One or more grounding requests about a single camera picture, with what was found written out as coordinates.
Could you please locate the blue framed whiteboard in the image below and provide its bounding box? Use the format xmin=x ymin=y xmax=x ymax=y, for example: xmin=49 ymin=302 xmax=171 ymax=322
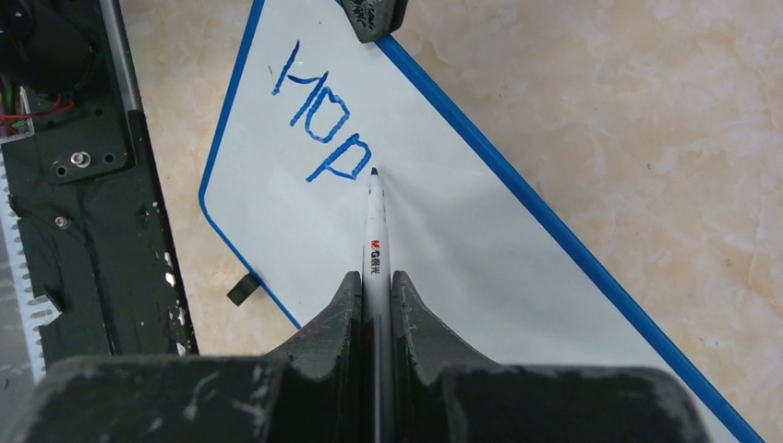
xmin=199 ymin=1 xmax=759 ymax=442

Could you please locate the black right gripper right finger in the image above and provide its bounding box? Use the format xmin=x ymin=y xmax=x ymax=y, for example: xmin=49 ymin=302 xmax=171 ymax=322
xmin=391 ymin=271 xmax=709 ymax=442

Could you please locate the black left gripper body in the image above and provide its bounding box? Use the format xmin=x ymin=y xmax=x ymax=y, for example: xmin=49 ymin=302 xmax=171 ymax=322
xmin=339 ymin=0 xmax=408 ymax=43

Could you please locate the blue white marker pen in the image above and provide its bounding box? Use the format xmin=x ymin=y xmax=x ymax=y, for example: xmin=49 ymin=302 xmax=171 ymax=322
xmin=362 ymin=167 xmax=394 ymax=442

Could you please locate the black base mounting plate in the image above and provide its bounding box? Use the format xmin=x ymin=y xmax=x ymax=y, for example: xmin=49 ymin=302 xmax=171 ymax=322
xmin=1 ymin=1 xmax=199 ymax=371

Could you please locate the white cable duct rail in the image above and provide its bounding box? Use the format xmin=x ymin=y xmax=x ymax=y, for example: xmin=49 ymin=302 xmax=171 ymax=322
xmin=1 ymin=160 xmax=61 ymax=384

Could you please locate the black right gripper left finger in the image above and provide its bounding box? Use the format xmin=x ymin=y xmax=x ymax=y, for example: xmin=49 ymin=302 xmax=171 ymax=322
xmin=6 ymin=271 xmax=363 ymax=442

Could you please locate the black whiteboard foot clip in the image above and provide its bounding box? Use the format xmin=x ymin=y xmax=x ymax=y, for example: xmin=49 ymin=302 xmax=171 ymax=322
xmin=226 ymin=273 xmax=260 ymax=306

